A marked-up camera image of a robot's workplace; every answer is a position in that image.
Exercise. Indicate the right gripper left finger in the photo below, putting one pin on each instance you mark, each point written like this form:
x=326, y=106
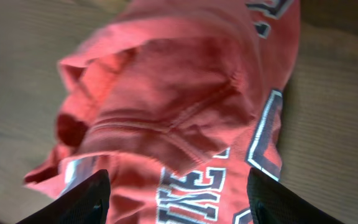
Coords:
x=87, y=203

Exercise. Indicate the red printed t-shirt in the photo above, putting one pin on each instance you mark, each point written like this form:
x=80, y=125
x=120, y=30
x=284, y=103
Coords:
x=177, y=100

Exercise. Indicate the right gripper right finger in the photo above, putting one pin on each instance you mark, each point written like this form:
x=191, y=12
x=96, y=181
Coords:
x=272, y=203

